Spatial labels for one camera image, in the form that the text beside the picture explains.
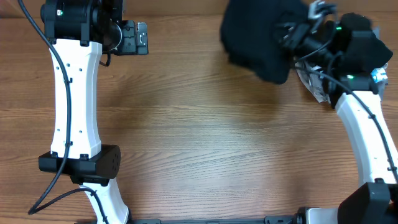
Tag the beige folded garment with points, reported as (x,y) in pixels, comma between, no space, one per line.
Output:
(312,82)

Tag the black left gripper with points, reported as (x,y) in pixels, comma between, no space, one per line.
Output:
(130,47)

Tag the black folded garment on pile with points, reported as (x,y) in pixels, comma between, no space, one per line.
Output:
(362,50)

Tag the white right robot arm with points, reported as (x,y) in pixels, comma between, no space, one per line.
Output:
(375,200)

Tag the black t-shirt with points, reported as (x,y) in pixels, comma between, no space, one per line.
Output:
(250,35)

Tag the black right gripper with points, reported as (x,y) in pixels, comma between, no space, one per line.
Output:
(296,30)

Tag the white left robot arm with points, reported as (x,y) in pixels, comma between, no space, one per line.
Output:
(78,34)

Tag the grey folded garment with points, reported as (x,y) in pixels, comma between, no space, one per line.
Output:
(354,81)

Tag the light blue folded garment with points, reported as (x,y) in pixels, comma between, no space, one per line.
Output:
(379,75)

